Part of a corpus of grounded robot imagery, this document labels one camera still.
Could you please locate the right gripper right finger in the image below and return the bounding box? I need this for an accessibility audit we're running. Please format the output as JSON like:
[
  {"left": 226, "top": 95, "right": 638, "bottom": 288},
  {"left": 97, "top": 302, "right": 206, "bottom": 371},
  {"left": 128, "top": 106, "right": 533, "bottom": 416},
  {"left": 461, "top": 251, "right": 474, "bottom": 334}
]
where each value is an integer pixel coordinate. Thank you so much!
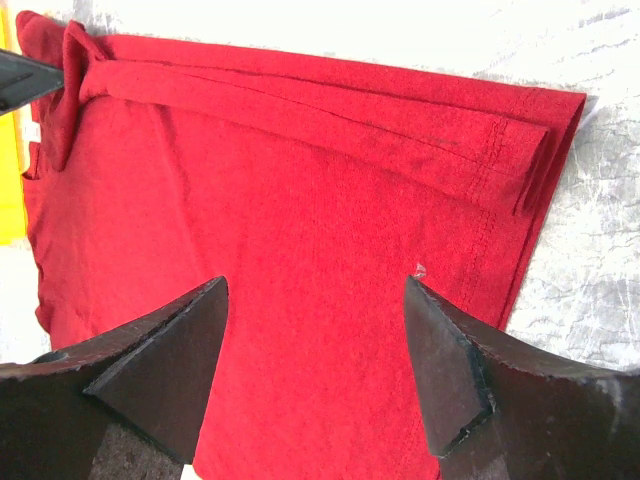
[{"left": 404, "top": 279, "right": 639, "bottom": 479}]

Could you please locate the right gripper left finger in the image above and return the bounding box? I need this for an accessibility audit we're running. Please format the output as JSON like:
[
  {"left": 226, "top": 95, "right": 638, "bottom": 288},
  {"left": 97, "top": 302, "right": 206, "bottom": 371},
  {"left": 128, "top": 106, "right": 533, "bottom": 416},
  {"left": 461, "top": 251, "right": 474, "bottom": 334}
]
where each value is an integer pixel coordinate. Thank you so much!
[{"left": 1, "top": 277, "right": 228, "bottom": 479}]

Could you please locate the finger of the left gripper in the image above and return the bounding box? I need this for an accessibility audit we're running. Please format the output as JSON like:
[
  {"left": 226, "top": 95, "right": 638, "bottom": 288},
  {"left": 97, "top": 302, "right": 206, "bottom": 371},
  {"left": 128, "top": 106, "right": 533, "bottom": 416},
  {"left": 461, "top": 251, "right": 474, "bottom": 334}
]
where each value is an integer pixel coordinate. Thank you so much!
[{"left": 0, "top": 49, "right": 64, "bottom": 115}]

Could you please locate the yellow plastic tray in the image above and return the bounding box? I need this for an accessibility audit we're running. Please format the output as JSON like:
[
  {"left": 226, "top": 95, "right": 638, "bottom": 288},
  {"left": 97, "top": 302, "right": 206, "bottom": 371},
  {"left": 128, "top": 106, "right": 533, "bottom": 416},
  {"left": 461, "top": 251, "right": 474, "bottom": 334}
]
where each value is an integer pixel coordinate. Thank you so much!
[{"left": 0, "top": 7, "right": 29, "bottom": 246}]

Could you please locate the red t shirt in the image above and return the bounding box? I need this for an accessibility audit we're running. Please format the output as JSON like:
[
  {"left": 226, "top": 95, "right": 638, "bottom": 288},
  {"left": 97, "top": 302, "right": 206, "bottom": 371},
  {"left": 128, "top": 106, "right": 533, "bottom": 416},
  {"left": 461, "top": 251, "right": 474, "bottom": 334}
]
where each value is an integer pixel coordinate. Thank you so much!
[{"left": 16, "top": 11, "right": 586, "bottom": 479}]

